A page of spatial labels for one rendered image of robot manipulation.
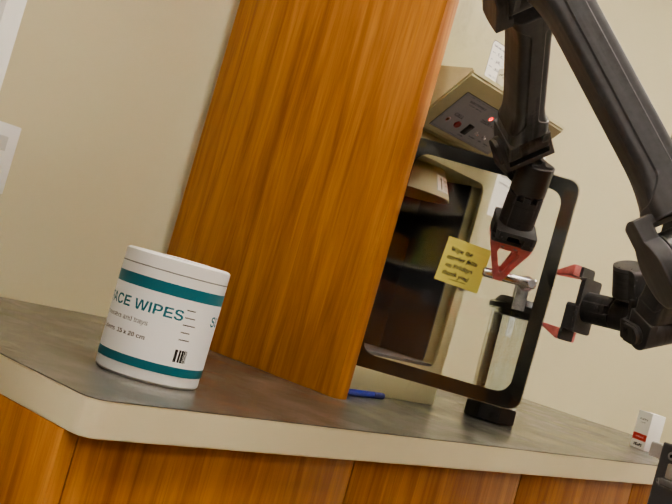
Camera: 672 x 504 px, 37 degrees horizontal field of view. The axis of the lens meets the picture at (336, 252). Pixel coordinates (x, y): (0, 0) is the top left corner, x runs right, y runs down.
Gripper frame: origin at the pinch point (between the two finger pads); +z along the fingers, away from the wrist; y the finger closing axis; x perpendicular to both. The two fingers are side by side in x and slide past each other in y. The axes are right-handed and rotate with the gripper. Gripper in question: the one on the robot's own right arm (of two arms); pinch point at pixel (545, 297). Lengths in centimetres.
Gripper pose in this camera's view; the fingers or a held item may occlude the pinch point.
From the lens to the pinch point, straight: 197.4
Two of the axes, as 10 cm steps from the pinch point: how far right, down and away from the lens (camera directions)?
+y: 2.7, -9.6, 0.4
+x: -6.4, -2.0, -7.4
